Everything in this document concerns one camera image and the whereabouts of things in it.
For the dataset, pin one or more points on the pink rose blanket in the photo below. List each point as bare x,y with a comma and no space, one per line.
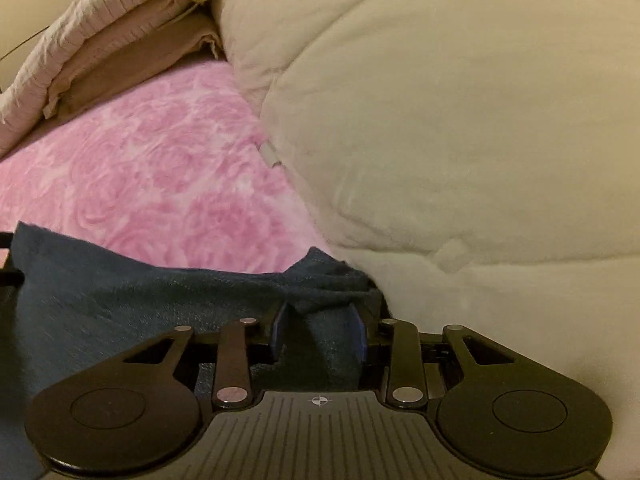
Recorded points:
150,175

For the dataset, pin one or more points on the white ribbed quilt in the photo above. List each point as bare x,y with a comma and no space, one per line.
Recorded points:
100,15

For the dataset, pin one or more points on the tan folded cloth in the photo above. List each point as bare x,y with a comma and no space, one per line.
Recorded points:
150,45

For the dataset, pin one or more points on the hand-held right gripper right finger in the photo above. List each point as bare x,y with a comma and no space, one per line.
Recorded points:
358,335

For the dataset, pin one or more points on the cream fluffy blanket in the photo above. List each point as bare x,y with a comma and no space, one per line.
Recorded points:
450,135

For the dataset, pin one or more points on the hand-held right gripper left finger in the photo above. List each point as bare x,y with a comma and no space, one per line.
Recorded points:
280,332

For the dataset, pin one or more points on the dark blue fleece cloth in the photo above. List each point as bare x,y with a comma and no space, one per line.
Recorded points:
125,300

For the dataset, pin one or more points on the cream wardrobe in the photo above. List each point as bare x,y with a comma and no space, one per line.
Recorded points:
35,5

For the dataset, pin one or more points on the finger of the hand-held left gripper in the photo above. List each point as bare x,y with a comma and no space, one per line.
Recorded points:
6,240
11,278

